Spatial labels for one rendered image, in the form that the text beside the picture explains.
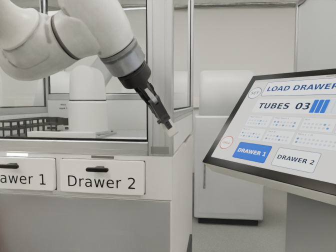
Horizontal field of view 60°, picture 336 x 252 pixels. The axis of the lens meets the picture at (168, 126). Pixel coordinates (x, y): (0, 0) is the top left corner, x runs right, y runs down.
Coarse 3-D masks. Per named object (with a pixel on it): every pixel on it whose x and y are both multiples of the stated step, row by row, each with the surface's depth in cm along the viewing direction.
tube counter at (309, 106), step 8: (296, 104) 68; (304, 104) 67; (312, 104) 65; (320, 104) 64; (328, 104) 62; (296, 112) 67; (304, 112) 65; (312, 112) 64; (320, 112) 62; (328, 112) 61
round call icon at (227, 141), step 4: (224, 136) 78; (228, 136) 77; (232, 136) 76; (224, 140) 77; (228, 140) 76; (232, 140) 75; (220, 144) 77; (224, 144) 76; (228, 144) 75; (220, 148) 76; (224, 148) 75; (228, 148) 74
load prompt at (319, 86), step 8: (288, 80) 75; (296, 80) 73; (304, 80) 71; (312, 80) 70; (320, 80) 68; (328, 80) 66; (264, 88) 79; (272, 88) 77; (280, 88) 75; (288, 88) 73; (296, 88) 71; (304, 88) 70; (312, 88) 68; (320, 88) 66; (328, 88) 65
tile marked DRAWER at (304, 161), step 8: (280, 152) 62; (288, 152) 61; (296, 152) 60; (304, 152) 59; (312, 152) 57; (320, 152) 56; (272, 160) 63; (280, 160) 61; (288, 160) 60; (296, 160) 59; (304, 160) 58; (312, 160) 56; (288, 168) 59; (296, 168) 58; (304, 168) 56; (312, 168) 55
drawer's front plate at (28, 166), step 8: (0, 160) 101; (8, 160) 101; (16, 160) 101; (24, 160) 100; (32, 160) 100; (40, 160) 99; (48, 160) 99; (0, 168) 102; (8, 168) 101; (16, 168) 101; (24, 168) 100; (32, 168) 100; (40, 168) 99; (48, 168) 99; (0, 176) 102; (40, 176) 100; (48, 176) 99; (0, 184) 102; (8, 184) 102; (16, 184) 101; (24, 184) 101; (32, 184) 100; (40, 184) 100; (48, 184) 99
